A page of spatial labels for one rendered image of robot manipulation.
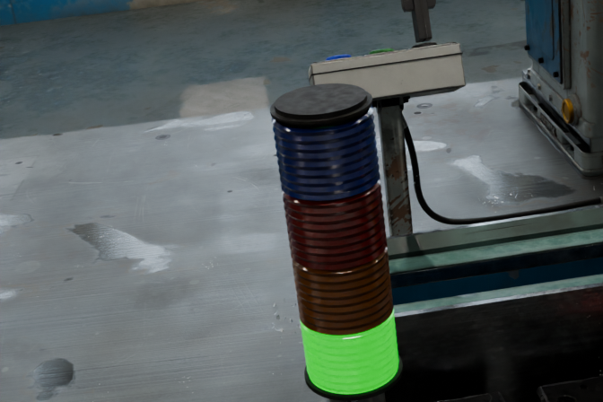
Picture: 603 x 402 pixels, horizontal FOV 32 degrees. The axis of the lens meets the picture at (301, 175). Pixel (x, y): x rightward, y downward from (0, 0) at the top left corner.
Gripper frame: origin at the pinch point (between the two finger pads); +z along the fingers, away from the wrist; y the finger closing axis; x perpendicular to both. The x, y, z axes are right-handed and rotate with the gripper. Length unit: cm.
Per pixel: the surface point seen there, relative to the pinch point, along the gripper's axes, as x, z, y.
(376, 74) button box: -3.5, 6.8, -6.4
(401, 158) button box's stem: 1.3, 16.5, -4.4
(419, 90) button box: -3.5, 9.3, -1.9
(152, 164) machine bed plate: 53, 11, -39
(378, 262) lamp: -57, 23, -14
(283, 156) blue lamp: -59, 16, -19
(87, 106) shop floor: 358, -28, -97
